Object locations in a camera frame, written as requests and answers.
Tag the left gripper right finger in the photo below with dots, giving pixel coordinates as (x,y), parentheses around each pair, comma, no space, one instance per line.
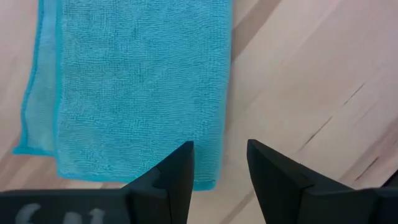
(280,193)

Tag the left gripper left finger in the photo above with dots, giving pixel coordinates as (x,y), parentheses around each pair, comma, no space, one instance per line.
(168,193)

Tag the blue microfiber towel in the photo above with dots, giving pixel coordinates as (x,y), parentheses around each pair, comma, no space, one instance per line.
(140,77)

